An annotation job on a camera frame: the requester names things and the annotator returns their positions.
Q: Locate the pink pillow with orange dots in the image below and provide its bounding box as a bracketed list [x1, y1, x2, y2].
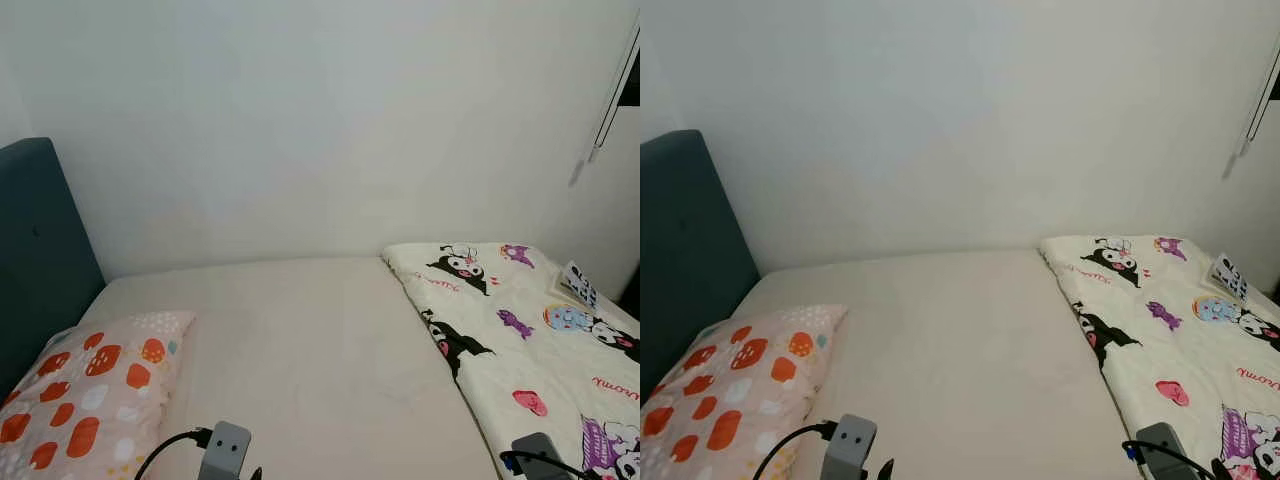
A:
[640, 305, 849, 480]
[0, 310, 196, 480]

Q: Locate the teal upholstered bed frame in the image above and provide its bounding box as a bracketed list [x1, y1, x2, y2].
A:
[640, 130, 761, 406]
[0, 137, 106, 401]

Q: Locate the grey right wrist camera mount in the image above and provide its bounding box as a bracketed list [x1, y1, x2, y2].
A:
[512, 432, 571, 480]
[1135, 422, 1191, 480]

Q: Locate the white cartoon print blanket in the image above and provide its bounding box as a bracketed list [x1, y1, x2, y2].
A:
[382, 242, 641, 480]
[1040, 235, 1280, 480]

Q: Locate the beige mattress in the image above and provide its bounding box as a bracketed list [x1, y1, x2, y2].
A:
[78, 258, 501, 480]
[730, 250, 1146, 480]

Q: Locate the white window blind wand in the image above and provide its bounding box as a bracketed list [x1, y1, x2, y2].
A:
[1240, 30, 1280, 156]
[588, 20, 641, 163]

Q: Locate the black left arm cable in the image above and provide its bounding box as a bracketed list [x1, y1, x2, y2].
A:
[752, 420, 837, 480]
[133, 428, 213, 480]

